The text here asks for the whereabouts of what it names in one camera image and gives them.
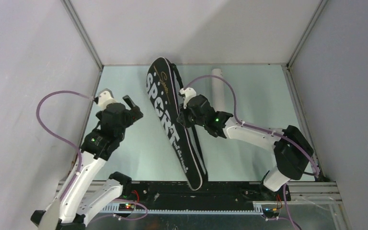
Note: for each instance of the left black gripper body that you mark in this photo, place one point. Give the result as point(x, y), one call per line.
point(131, 116)

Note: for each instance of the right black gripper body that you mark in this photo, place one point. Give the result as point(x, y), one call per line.
point(189, 120)

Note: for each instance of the white shuttlecock tube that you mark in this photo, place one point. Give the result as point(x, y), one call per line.
point(218, 97)

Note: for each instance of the black sport racket bag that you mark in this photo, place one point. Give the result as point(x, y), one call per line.
point(163, 82)

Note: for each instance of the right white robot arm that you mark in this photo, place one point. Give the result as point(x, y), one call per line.
point(291, 150)

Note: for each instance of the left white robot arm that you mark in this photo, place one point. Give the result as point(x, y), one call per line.
point(70, 209)

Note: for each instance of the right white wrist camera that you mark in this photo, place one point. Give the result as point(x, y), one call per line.
point(187, 93)

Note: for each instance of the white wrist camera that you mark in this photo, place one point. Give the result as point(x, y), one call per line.
point(187, 93)
point(105, 96)

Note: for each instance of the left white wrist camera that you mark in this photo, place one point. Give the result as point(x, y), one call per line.
point(105, 96)

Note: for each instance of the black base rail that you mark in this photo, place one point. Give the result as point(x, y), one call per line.
point(213, 196)

